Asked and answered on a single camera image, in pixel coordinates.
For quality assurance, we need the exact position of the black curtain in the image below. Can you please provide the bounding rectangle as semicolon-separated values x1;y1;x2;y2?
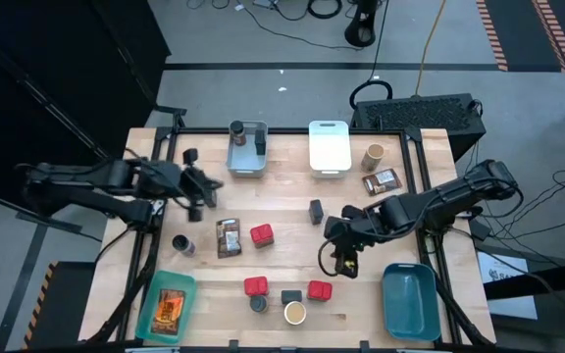
0;0;172;197

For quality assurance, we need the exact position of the green plastic bin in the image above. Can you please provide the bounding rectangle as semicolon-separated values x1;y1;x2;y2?
134;269;198;345

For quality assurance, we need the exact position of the red-lidded smoked paprika tin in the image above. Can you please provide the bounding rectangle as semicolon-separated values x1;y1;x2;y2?
249;223;276;250
242;276;270;298
306;279;334;303

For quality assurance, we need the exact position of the brown orange spice packet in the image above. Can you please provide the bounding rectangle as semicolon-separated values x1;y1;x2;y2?
215;217;243;260
361;168;404;197
151;287;186;337

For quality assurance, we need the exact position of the blue plastic bin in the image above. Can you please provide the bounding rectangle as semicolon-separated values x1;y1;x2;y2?
381;262;442;343

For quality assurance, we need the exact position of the brown spice jar black lid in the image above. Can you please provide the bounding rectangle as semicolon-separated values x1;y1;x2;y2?
229;120;247;147

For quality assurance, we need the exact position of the white plastic bin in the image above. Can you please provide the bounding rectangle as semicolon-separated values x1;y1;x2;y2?
308;120;353;179

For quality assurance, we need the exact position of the black looped floor cable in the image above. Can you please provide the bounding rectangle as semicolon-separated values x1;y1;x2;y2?
348;0;394;113

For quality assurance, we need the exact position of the black rig floor beam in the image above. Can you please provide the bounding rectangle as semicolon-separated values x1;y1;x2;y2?
483;258;565;301

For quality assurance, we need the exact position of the yellow floor cable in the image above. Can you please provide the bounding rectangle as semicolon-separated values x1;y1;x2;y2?
412;0;448;98

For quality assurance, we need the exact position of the white paper sign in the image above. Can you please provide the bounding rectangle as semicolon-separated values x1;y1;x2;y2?
477;252;539;321

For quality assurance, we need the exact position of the grey plastic bin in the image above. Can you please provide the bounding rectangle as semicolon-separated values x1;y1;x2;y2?
226;120;270;179

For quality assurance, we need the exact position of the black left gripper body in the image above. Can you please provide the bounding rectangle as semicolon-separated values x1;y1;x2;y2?
164;164;198;210

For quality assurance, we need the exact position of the glass seasoning jar tan lid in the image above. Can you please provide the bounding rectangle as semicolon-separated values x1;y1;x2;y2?
283;300;308;327

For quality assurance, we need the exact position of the paper cup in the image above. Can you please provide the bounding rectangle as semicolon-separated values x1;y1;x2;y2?
360;142;386;174

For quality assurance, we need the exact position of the black power adapter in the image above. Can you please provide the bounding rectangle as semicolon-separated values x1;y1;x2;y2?
469;218;492;241

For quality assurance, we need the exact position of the black table frame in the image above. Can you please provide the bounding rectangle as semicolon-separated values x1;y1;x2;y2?
85;126;497;353

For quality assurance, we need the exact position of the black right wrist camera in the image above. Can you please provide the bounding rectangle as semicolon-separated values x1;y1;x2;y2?
341;203;365;221

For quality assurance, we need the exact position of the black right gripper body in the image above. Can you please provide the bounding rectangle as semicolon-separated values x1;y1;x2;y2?
324;215;370;252

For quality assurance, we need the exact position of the turmeric jar orange label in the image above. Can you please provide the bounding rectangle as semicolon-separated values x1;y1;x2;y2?
248;294;270;315

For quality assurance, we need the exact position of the black computer case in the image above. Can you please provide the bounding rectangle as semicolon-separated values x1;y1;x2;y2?
349;92;488;162

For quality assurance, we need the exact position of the purple-label spice jar black lid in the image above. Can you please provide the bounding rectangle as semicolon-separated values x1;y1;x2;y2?
171;233;198;258

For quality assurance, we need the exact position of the black floor stand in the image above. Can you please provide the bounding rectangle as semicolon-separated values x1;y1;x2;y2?
343;0;380;49

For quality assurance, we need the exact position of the black hazard-striped floor mat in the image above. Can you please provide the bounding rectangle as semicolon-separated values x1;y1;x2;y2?
22;261;97;352
476;0;565;74

